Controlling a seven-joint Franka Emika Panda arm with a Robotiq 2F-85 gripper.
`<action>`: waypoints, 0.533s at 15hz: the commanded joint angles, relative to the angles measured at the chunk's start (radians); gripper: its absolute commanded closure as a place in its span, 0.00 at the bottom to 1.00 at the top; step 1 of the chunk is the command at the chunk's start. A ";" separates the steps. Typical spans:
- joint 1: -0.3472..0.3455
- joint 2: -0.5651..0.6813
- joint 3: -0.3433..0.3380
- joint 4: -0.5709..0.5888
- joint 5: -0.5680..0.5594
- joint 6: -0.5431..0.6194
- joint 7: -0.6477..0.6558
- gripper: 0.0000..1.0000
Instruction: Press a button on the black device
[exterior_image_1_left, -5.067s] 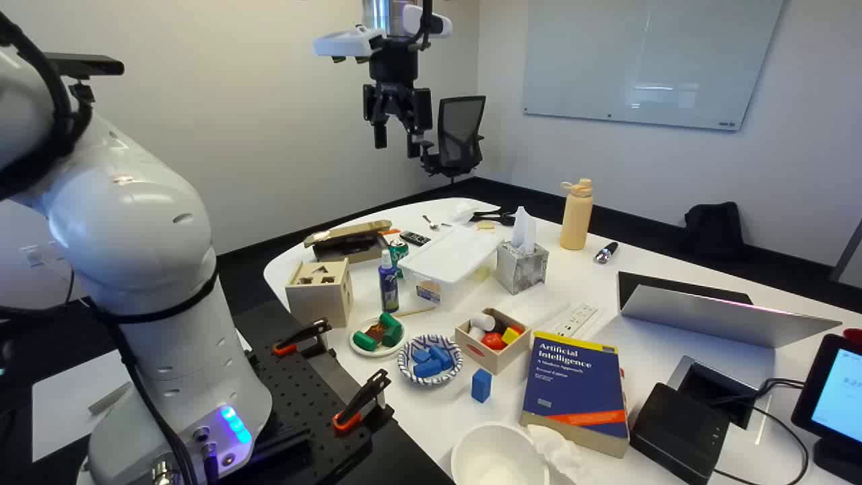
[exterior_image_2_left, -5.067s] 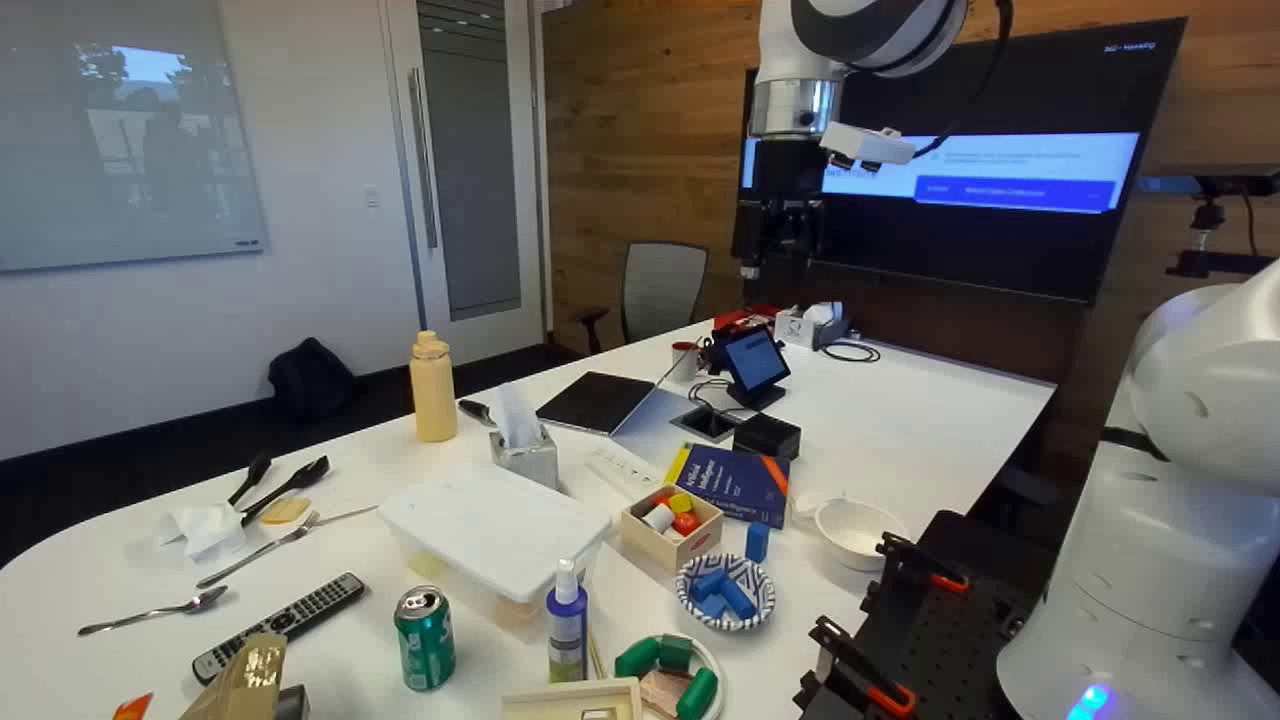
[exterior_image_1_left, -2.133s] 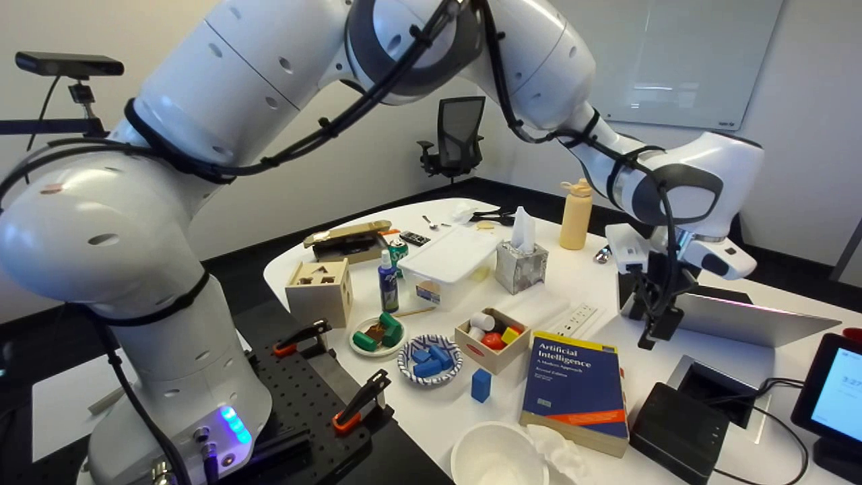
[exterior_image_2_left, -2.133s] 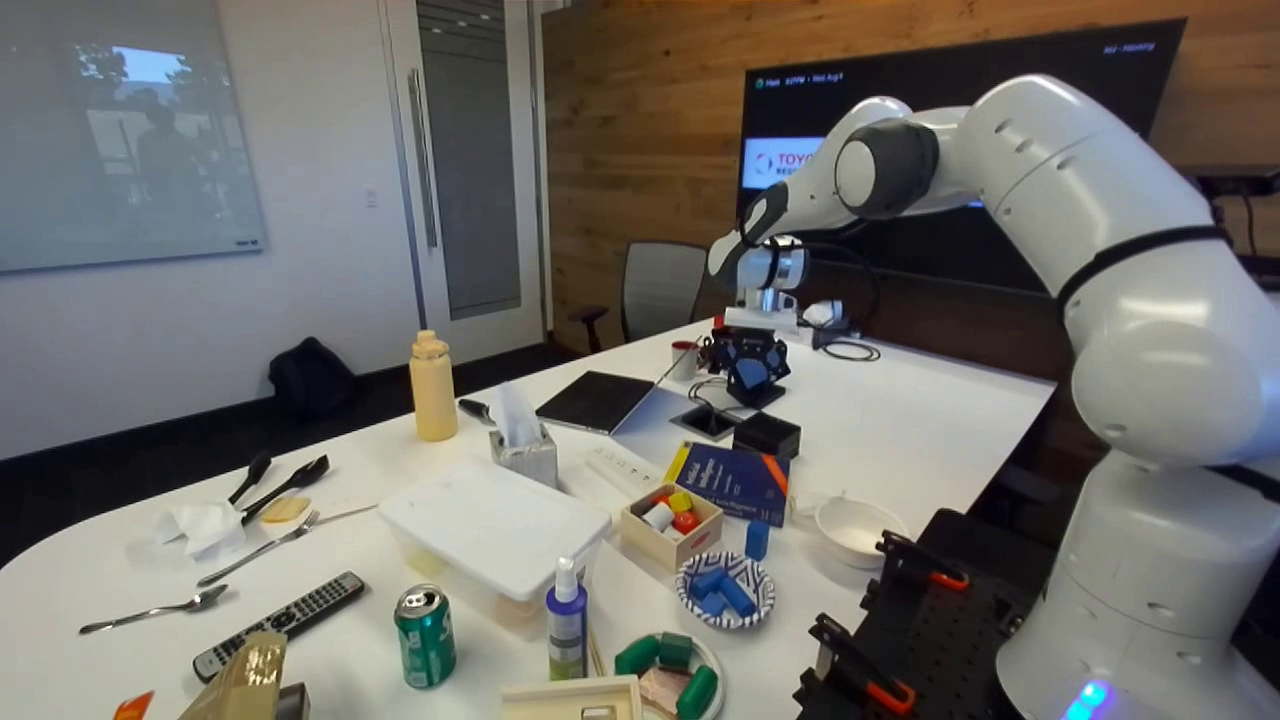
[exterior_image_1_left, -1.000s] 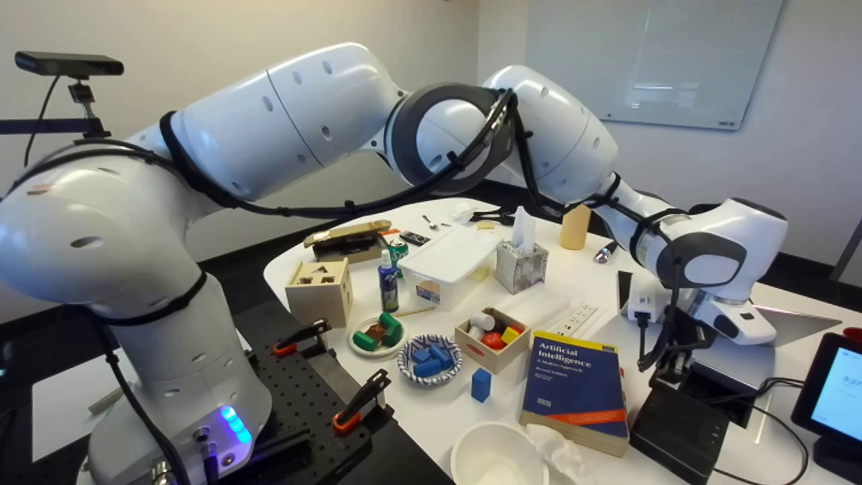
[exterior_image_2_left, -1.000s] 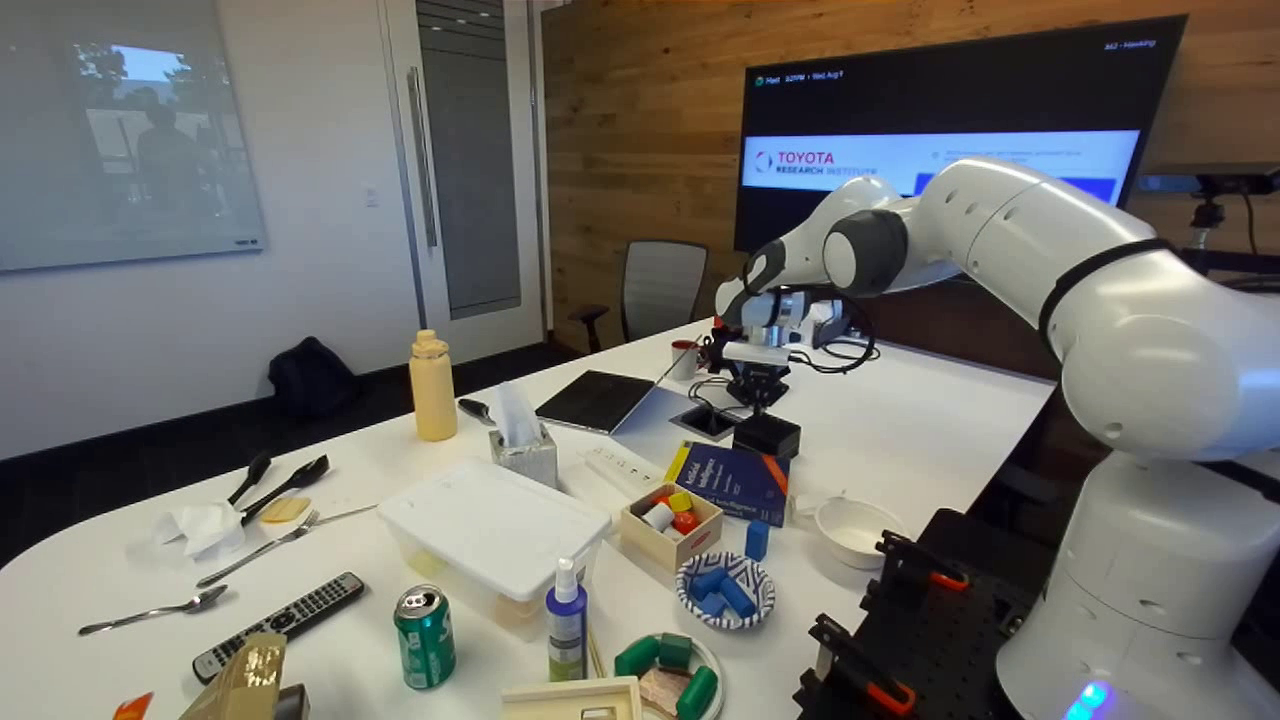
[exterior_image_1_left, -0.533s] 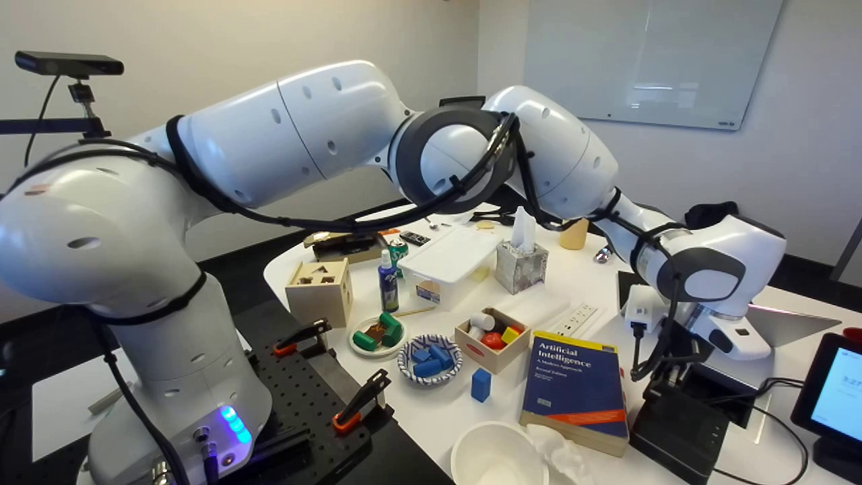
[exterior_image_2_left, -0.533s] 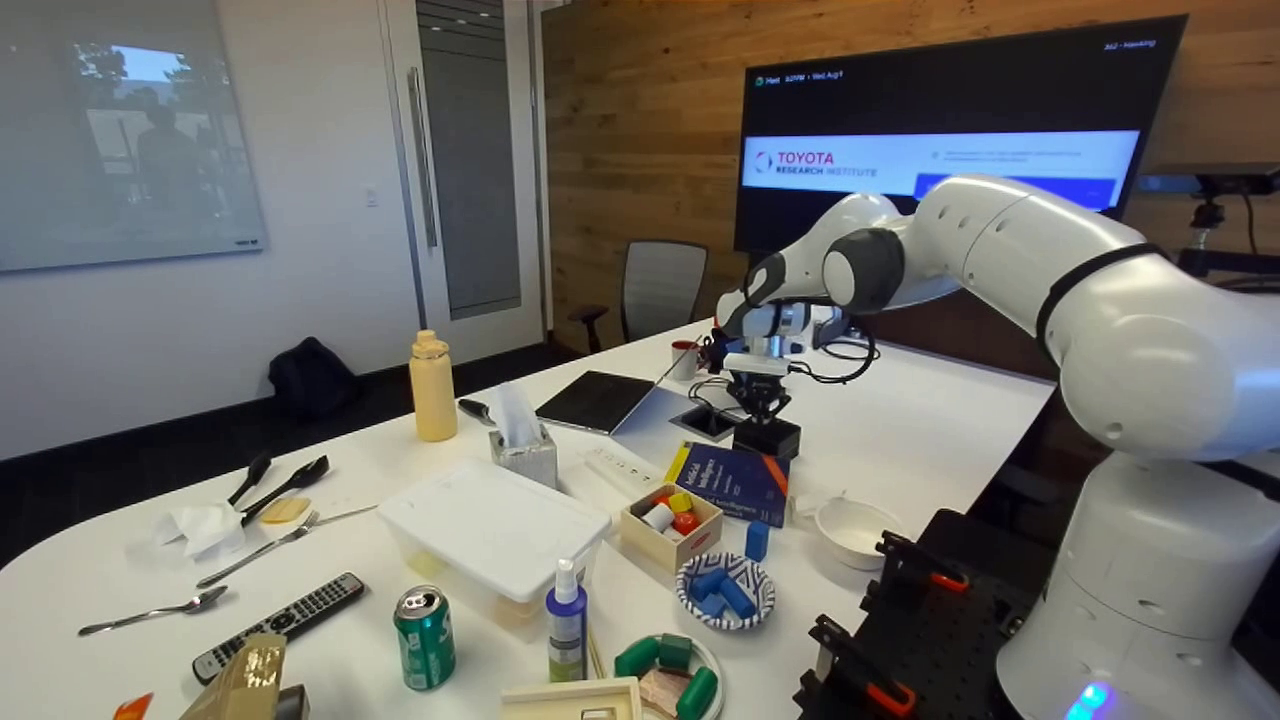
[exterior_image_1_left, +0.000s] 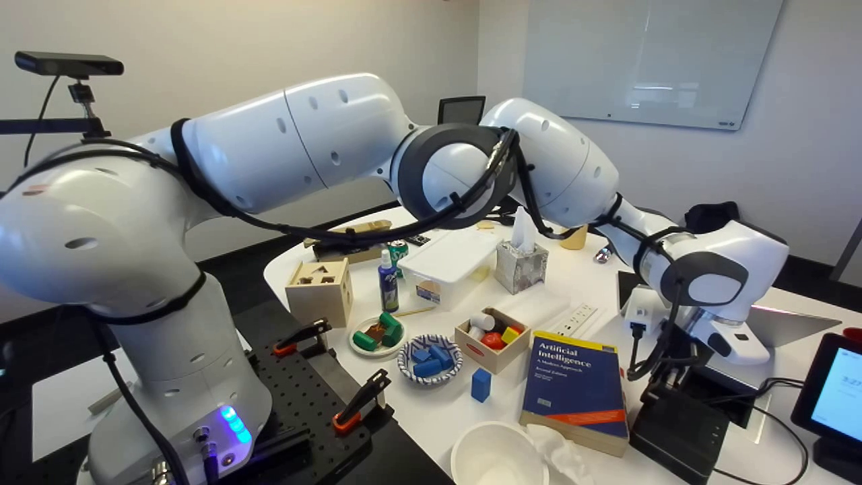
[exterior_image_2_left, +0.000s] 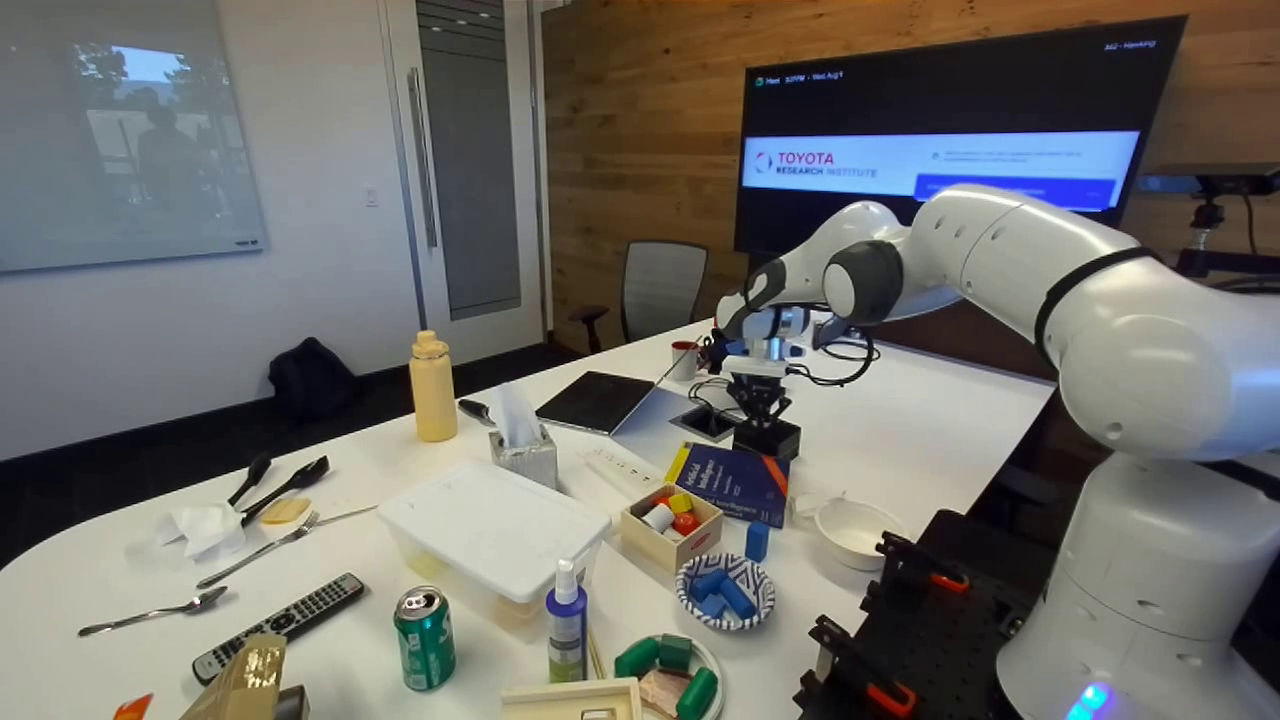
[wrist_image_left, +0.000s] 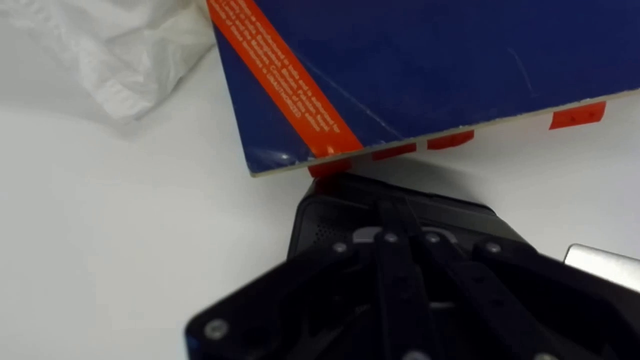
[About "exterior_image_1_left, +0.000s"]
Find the hand sanitizer bottle blue label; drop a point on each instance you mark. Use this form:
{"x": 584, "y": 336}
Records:
{"x": 388, "y": 287}

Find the small black box device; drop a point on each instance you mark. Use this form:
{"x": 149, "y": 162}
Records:
{"x": 676, "y": 433}

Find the black backpack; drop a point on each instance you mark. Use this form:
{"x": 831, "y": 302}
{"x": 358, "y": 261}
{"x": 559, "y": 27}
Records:
{"x": 712, "y": 216}

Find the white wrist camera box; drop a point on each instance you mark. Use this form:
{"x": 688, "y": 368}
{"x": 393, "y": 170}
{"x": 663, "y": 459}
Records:
{"x": 641, "y": 314}

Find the black orange clamp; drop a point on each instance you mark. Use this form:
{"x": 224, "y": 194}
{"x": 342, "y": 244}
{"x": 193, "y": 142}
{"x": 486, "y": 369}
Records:
{"x": 299, "y": 337}
{"x": 361, "y": 402}

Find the gold yellow wedge object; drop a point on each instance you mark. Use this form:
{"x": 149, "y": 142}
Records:
{"x": 574, "y": 237}

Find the plate with green toy pieces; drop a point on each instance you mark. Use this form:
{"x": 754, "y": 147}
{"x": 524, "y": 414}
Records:
{"x": 377, "y": 336}

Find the tissue box with tissue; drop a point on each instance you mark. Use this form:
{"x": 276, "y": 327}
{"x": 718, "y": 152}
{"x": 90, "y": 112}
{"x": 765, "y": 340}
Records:
{"x": 521, "y": 260}

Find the white keypad remote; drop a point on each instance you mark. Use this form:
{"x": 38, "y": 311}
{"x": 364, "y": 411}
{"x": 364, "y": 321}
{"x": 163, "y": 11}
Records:
{"x": 574, "y": 321}

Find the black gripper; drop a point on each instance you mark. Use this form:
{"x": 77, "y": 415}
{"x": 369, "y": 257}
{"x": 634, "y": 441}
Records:
{"x": 684, "y": 346}

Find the black perforated mounting board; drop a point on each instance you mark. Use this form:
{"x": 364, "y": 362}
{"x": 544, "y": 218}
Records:
{"x": 304, "y": 404}

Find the wooden tray of coloured blocks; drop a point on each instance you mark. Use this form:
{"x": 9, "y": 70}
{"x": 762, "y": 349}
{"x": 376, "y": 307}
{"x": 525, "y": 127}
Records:
{"x": 490, "y": 340}

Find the white bowl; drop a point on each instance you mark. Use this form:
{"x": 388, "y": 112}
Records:
{"x": 497, "y": 457}

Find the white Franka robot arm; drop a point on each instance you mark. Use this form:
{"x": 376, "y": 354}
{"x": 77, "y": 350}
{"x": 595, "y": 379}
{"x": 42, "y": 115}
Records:
{"x": 296, "y": 144}

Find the wooden shape sorter box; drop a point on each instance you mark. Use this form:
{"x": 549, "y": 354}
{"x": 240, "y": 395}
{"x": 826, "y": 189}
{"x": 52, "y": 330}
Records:
{"x": 318, "y": 290}

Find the blue patterned plate with blocks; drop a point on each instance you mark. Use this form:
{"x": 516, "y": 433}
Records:
{"x": 430, "y": 358}

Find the single blue block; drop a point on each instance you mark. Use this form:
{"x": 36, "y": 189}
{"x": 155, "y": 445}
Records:
{"x": 481, "y": 387}

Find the white lidded plastic container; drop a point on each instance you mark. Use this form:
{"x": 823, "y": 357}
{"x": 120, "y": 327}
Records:
{"x": 447, "y": 264}

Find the black camera on stand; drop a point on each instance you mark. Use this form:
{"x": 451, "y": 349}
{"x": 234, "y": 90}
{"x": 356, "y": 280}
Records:
{"x": 67, "y": 66}

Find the touchscreen terminal on stand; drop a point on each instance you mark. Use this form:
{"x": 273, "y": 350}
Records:
{"x": 836, "y": 399}

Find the wall whiteboard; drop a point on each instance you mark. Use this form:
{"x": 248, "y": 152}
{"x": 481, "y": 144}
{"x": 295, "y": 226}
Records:
{"x": 646, "y": 57}

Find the blue book orange stripe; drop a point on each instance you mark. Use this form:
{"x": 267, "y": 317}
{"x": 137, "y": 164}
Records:
{"x": 574, "y": 391}

